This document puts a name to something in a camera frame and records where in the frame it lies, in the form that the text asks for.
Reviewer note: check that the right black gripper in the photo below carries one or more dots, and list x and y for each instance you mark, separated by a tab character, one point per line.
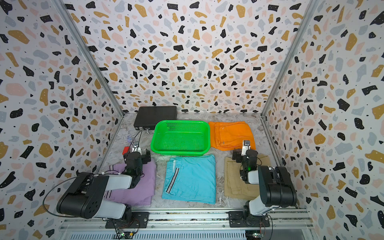
239	156

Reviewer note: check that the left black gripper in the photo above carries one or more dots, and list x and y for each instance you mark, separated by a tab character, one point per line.
145	157

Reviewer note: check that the orange pants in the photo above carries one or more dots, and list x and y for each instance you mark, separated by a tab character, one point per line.
230	136

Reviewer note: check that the beige pants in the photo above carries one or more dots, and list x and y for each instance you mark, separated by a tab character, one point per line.
234	186

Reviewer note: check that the purple pants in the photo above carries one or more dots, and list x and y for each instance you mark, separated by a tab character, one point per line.
142	194

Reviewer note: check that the turquoise pants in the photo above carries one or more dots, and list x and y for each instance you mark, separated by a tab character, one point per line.
191	179

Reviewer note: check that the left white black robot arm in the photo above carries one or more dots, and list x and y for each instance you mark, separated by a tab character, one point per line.
85	196

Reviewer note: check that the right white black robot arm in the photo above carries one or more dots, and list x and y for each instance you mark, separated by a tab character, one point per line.
275	187

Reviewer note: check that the green plastic basket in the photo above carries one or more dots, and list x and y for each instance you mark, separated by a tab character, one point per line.
181	138

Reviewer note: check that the small red block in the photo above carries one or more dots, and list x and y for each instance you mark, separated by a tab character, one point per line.
126	150

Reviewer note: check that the small clear plastic object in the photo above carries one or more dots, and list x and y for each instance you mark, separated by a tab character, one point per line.
129	139

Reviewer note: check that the black flat box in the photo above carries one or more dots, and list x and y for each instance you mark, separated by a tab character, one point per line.
148	117

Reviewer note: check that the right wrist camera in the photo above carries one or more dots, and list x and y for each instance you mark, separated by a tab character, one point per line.
246	146

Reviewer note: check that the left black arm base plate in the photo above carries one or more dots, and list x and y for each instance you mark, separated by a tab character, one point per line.
134	220

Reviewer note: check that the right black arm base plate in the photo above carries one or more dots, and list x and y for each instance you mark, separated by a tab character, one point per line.
237	219

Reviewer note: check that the aluminium front rail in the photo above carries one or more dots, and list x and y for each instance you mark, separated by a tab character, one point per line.
216	224

